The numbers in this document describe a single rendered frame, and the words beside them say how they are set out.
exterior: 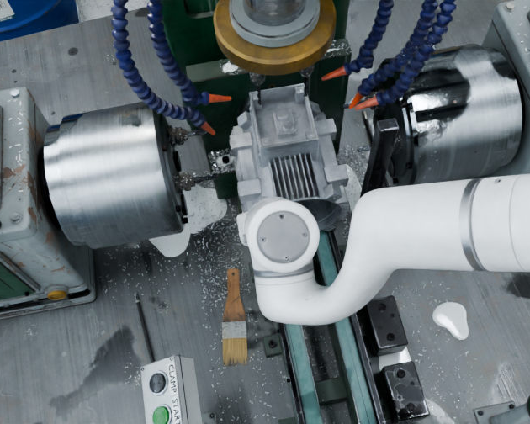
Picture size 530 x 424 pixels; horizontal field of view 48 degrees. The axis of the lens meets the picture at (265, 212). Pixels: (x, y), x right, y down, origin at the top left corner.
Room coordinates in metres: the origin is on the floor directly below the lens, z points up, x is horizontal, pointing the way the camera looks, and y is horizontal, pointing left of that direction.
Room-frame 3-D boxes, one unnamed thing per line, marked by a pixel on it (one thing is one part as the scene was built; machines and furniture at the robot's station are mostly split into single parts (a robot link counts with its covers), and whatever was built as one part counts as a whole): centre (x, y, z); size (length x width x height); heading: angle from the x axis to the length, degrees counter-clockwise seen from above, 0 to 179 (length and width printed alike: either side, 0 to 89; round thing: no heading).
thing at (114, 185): (0.56, 0.31, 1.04); 0.37 x 0.25 x 0.25; 96
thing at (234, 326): (0.35, 0.08, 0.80); 0.21 x 0.05 x 0.01; 178
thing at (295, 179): (0.55, -0.05, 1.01); 0.20 x 0.19 x 0.19; 5
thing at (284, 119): (0.59, -0.05, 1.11); 0.12 x 0.11 x 0.07; 5
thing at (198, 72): (0.75, -0.03, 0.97); 0.30 x 0.11 x 0.34; 96
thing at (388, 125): (0.48, -0.19, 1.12); 0.04 x 0.03 x 0.26; 6
